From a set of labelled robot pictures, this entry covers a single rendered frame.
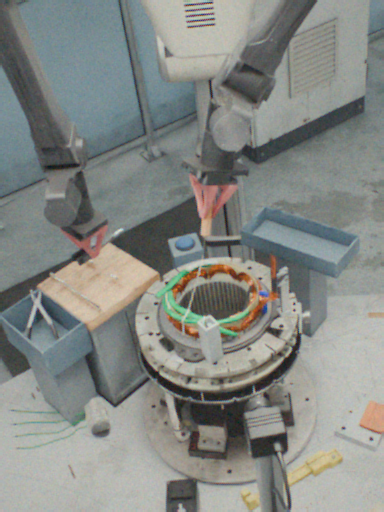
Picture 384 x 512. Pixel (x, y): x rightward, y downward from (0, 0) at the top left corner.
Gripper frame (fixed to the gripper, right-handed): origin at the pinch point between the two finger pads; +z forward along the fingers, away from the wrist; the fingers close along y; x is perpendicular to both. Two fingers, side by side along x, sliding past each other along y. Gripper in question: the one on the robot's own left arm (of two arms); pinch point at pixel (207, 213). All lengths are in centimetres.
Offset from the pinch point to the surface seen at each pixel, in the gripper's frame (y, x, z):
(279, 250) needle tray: 31.1, 15.1, 17.5
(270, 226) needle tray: 36.0, 25.9, 16.7
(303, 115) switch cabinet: 180, 194, 37
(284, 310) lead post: 16.6, -6.9, 18.2
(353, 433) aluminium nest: 35, -16, 46
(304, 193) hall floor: 161, 157, 66
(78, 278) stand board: -9.1, 32.7, 29.2
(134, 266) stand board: 2.2, 28.5, 25.2
